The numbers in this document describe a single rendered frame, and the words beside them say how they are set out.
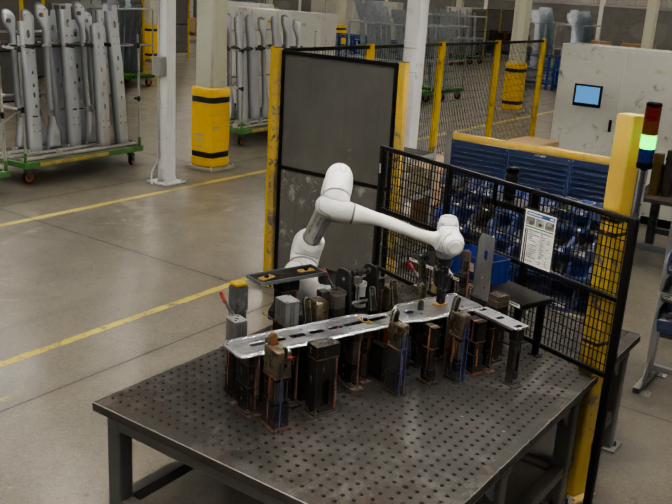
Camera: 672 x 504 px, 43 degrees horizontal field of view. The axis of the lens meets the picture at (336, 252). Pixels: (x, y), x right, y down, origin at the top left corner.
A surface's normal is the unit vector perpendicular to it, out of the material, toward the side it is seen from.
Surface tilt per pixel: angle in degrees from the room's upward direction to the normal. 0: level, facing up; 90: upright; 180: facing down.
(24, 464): 0
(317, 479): 0
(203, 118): 90
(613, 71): 90
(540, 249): 90
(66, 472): 0
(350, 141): 92
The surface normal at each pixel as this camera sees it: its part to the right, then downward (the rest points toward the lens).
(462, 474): 0.06, -0.95
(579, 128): -0.58, 0.21
